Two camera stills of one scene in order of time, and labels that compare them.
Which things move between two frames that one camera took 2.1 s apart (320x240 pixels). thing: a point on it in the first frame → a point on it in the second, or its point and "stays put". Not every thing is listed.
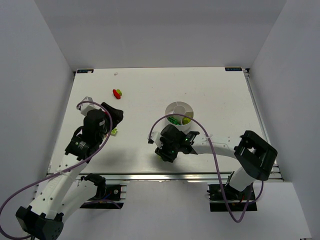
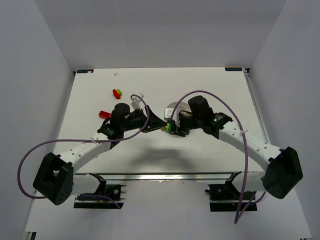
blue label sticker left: x=85 y=71 stays put
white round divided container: x=182 y=123 stays put
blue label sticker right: x=233 y=69 stays put
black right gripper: x=165 y=154 → x=178 y=126
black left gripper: x=113 y=115 → x=145 y=118
